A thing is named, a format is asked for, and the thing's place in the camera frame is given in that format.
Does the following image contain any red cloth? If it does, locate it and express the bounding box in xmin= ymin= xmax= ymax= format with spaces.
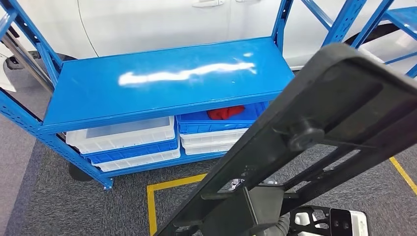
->
xmin=207 ymin=105 xmax=245 ymax=120

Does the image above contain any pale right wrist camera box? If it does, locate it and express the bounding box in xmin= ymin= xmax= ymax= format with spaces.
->
xmin=329 ymin=208 xmax=369 ymax=236

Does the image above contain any grey metal bar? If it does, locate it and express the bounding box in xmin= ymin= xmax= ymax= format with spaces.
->
xmin=0 ymin=30 xmax=55 ymax=94

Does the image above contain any black plastic panel part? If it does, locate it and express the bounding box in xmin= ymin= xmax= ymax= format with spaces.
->
xmin=154 ymin=43 xmax=417 ymax=236

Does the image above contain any blue plastic bin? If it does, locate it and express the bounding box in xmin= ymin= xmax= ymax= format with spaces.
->
xmin=176 ymin=102 xmax=270 ymax=135
xmin=83 ymin=135 xmax=181 ymax=165

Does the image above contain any yellow floor tape square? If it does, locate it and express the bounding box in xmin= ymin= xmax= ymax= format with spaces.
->
xmin=147 ymin=173 xmax=208 ymax=236

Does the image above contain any large white plastic bin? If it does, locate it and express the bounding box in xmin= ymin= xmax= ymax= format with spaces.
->
xmin=357 ymin=29 xmax=417 ymax=76

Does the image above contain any blue steel shelf rack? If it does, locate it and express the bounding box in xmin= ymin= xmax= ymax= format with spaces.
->
xmin=0 ymin=0 xmax=334 ymax=191

